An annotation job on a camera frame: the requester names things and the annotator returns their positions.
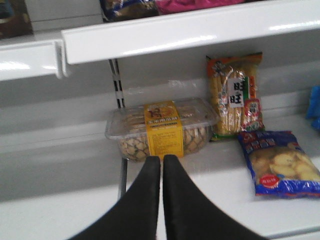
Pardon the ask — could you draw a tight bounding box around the bright blue snack bag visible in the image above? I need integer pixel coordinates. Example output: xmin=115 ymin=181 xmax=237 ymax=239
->
xmin=305 ymin=85 xmax=320 ymax=131

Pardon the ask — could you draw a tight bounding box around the large cracker bag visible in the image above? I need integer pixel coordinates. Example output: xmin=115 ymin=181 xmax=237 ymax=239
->
xmin=99 ymin=0 xmax=159 ymax=22

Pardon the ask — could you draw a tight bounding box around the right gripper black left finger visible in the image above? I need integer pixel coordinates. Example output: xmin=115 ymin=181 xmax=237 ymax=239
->
xmin=71 ymin=156 xmax=160 ymax=240

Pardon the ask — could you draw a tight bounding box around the yellow-label clear jar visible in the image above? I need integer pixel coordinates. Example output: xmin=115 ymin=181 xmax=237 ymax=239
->
xmin=105 ymin=98 xmax=219 ymax=162

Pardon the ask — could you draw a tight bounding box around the Chocofello cookie box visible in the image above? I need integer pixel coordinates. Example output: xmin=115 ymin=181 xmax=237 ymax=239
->
xmin=0 ymin=0 xmax=33 ymax=40

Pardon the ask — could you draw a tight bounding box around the blue cookie bag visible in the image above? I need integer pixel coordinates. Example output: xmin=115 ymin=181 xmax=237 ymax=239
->
xmin=237 ymin=131 xmax=320 ymax=198

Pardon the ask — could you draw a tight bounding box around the yellow rice cracker bag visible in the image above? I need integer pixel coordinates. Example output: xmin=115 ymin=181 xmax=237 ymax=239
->
xmin=206 ymin=52 xmax=265 ymax=141

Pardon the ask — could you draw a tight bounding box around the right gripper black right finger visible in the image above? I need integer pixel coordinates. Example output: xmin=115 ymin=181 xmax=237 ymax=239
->
xmin=162 ymin=154 xmax=263 ymax=240

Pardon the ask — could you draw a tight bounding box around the right white upper shelf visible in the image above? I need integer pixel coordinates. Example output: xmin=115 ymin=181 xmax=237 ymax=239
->
xmin=61 ymin=0 xmax=320 ymax=79

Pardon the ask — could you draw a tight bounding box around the pink snack bag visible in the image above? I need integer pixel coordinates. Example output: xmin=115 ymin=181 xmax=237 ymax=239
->
xmin=155 ymin=0 xmax=245 ymax=14

